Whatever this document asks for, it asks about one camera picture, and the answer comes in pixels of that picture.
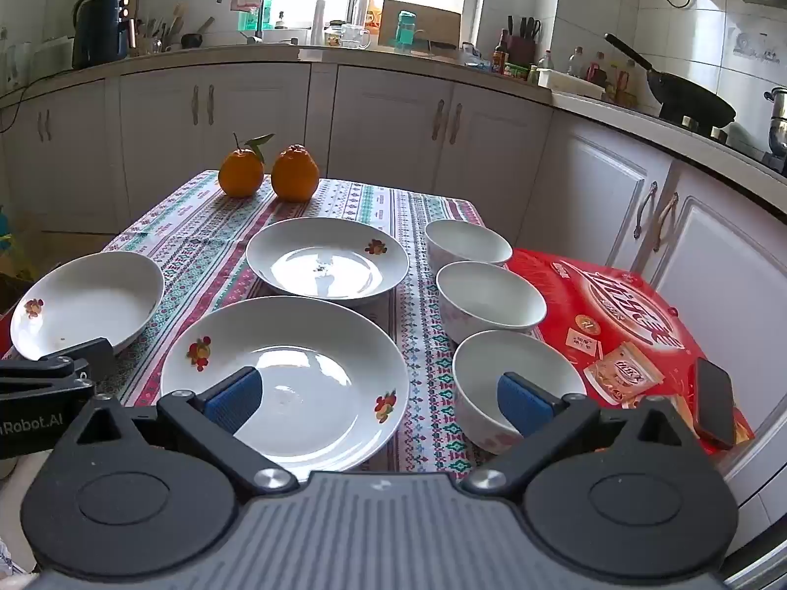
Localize patterned red green tablecloth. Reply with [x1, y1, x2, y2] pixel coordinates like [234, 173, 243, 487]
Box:
[3, 170, 548, 480]

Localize steel pot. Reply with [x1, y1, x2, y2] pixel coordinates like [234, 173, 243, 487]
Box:
[764, 87, 787, 157]

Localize white bowl with pink pattern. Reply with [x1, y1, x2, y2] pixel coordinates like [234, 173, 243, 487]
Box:
[453, 330, 588, 457]
[425, 219, 513, 271]

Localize black wok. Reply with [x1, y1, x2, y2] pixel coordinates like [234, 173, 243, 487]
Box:
[605, 32, 737, 130]

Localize orange with green leaf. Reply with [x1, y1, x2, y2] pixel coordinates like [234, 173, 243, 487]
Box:
[218, 133, 275, 199]

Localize chrome kitchen faucet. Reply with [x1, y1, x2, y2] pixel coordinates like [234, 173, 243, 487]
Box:
[216, 0, 267, 45]

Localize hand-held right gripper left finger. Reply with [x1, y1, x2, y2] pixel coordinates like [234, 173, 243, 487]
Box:
[77, 365, 299, 498]

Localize white plate with flower print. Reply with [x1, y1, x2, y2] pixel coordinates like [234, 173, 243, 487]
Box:
[9, 251, 166, 362]
[161, 296, 410, 481]

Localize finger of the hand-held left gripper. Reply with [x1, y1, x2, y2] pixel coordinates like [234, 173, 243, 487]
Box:
[42, 338, 118, 382]

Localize wooden cutting board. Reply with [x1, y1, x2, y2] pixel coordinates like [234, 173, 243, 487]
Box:
[378, 0, 462, 51]

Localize white flower plate with stain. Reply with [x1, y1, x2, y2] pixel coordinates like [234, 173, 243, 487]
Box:
[246, 217, 410, 308]

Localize white rectangular tray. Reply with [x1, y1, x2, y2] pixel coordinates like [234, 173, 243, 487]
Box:
[535, 67, 606, 100]

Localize teal lidded bottle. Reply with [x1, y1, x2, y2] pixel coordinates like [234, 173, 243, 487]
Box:
[393, 10, 420, 51]

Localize knife block with knives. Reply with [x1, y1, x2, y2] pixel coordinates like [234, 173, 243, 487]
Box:
[505, 15, 543, 68]

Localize white bowls underneath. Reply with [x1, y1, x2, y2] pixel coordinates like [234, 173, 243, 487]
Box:
[436, 261, 547, 345]

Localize utensil holder with utensils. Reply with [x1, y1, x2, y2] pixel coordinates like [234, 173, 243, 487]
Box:
[138, 5, 185, 54]

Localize black smartphone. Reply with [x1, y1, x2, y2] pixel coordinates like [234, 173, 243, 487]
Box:
[694, 357, 737, 451]

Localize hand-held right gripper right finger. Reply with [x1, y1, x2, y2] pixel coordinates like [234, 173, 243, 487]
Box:
[461, 372, 702, 496]

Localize dark blue countertop appliance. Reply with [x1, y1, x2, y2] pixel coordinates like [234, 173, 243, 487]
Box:
[72, 0, 139, 70]

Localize gas stove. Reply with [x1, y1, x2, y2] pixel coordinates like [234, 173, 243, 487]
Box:
[661, 114, 787, 174]

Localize red printed carton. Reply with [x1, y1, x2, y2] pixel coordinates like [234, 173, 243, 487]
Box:
[505, 249, 756, 452]

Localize orange without leaf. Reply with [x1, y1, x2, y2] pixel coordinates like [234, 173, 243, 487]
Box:
[271, 144, 320, 203]

